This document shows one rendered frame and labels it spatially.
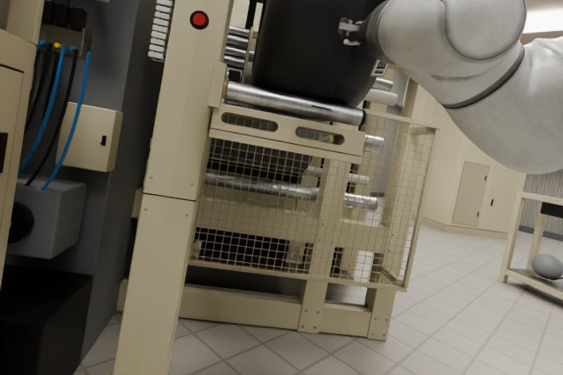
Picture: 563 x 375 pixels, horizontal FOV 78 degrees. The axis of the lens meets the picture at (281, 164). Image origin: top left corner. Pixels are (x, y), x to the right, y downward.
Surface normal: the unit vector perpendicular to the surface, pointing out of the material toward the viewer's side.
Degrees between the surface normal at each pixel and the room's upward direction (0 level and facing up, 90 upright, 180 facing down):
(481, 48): 115
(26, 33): 90
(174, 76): 90
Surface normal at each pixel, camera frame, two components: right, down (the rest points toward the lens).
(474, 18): -0.13, 0.34
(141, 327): 0.14, 0.07
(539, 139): -0.13, 0.58
